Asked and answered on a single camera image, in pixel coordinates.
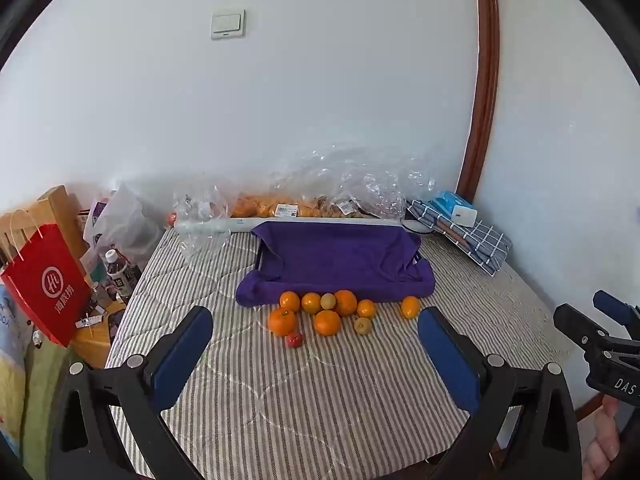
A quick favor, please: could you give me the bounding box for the empty clear plastic bag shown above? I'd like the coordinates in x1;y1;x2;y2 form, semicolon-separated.
172;180;236;261

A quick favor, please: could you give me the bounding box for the wooden side table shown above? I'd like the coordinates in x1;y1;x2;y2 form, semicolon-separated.
70;297;127;370

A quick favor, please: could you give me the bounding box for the clear bag of oranges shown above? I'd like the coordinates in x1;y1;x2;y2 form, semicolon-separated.
232;191;326;219

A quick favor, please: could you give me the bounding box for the large mandarin orange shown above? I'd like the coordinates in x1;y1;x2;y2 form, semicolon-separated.
313;310;342;337
268;307;298;337
333;290;358;317

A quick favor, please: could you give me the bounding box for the brown wooden door frame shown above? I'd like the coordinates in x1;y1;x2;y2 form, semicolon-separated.
456;0;501;209

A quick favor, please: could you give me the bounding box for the person's right hand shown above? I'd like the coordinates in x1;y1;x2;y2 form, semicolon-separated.
582;394;625;480

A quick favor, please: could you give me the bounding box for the plastic drink bottle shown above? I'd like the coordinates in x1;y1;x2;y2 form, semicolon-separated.
102;247;143;303

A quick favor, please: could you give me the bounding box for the grey checked folded cloth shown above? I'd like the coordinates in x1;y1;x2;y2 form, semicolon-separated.
406;199;513;277

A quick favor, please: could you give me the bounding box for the white long board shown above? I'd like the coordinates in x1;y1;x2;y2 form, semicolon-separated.
176;216;407;234

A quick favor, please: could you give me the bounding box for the red paper bag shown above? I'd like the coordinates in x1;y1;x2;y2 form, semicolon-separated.
0;209;94;349

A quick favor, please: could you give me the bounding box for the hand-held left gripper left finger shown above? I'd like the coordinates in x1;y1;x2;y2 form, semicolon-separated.
47;305;216;480

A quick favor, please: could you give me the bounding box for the striped bed mattress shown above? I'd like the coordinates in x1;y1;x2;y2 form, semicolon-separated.
107;227;576;480

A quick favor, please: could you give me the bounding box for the white light switch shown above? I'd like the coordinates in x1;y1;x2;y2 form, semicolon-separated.
209;9;247;41

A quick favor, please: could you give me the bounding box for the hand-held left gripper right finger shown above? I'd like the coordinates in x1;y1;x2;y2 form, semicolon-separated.
418;306;583;480

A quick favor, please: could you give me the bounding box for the purple cloth covered box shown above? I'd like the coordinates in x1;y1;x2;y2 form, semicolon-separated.
235;221;435;308

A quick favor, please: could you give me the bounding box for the wooden chair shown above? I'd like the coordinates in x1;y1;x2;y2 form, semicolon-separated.
0;185;85;266

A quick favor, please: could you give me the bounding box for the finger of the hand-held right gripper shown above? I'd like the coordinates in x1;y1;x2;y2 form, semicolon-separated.
592;290;640;332
553;302;612;361

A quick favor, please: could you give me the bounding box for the white plastic bag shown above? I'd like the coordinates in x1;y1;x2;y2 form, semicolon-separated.
82;184;163;273

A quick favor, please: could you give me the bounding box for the green cloth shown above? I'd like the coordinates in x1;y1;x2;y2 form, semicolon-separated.
21;340;77;467

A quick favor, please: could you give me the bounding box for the blue tissue packet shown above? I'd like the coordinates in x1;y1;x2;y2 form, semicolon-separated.
431;190;474;217

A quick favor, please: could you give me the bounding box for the crumpled clear plastic bag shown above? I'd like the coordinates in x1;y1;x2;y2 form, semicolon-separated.
272;147;437;221

